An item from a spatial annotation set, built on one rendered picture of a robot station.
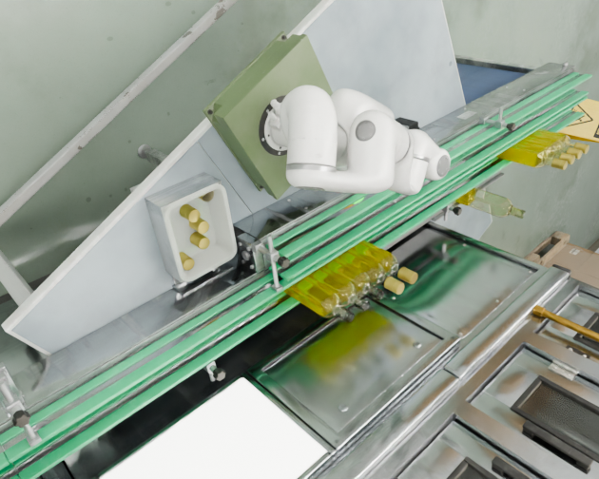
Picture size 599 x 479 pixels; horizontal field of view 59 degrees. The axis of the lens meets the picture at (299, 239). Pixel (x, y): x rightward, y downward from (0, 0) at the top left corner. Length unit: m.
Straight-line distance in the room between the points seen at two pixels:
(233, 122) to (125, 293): 0.50
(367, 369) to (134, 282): 0.63
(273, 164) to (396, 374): 0.62
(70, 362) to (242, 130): 0.67
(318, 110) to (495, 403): 0.86
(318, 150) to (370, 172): 0.10
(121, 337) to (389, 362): 0.67
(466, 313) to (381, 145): 0.82
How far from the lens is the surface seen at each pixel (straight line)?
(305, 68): 1.40
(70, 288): 1.33
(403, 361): 1.42
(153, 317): 1.38
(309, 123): 0.89
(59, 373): 1.34
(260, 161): 1.37
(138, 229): 1.34
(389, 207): 1.68
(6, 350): 1.84
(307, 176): 0.87
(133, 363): 1.31
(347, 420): 1.30
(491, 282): 1.75
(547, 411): 1.44
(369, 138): 0.93
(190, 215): 1.32
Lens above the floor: 1.86
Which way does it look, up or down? 41 degrees down
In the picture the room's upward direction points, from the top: 118 degrees clockwise
